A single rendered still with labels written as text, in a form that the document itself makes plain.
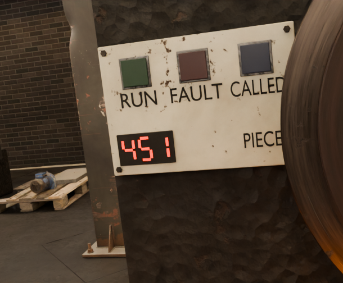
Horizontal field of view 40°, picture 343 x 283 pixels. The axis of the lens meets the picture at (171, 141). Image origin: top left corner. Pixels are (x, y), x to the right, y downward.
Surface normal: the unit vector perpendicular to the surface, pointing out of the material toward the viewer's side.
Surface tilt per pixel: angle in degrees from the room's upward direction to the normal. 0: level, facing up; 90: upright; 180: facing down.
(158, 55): 90
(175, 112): 90
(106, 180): 90
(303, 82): 90
